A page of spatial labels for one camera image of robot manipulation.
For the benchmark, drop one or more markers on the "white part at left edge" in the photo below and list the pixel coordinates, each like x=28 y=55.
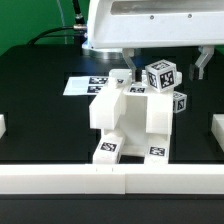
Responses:
x=2 y=125

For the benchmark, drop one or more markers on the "white marker base plate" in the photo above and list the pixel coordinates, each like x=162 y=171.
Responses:
x=84 y=85

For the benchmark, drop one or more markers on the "white chair seat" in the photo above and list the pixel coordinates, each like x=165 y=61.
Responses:
x=149 y=112

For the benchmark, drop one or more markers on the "white front fence bar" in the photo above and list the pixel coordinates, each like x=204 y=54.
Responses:
x=112 y=179

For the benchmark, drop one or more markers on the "marker cube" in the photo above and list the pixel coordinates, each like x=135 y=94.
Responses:
x=161 y=75
x=179 y=102

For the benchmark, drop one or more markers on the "white chair back frame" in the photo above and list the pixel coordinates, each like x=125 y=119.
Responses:
x=107 y=107

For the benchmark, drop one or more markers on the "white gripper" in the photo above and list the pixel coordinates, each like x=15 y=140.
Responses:
x=157 y=23

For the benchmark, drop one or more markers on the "white part at right edge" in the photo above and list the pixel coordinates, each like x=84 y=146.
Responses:
x=218 y=129

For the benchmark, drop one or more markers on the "white part at edge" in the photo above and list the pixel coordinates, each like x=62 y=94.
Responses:
x=2 y=125
x=218 y=129

